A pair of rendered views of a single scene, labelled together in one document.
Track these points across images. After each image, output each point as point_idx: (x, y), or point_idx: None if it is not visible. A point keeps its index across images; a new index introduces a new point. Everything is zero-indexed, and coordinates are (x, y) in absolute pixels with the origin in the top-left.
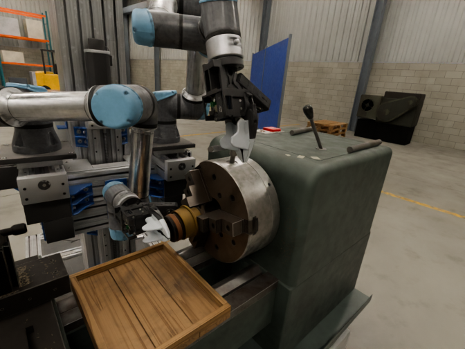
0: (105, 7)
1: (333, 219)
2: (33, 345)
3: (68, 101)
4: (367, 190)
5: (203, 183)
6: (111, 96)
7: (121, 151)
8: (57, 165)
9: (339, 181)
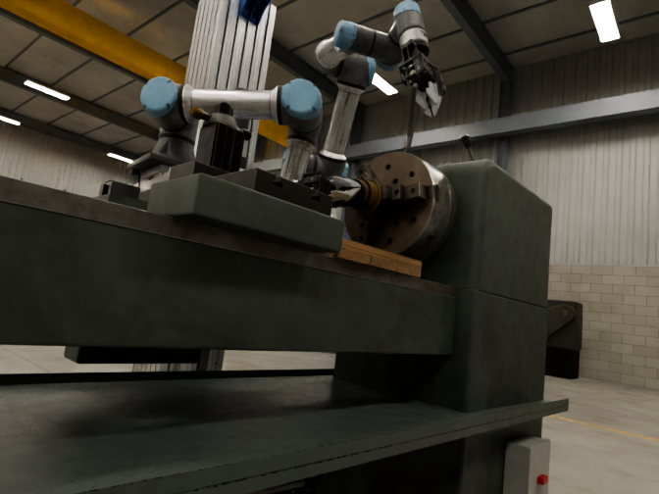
0: (252, 70)
1: (506, 233)
2: None
3: (254, 93)
4: (534, 232)
5: (375, 176)
6: (302, 86)
7: None
8: None
9: (507, 188)
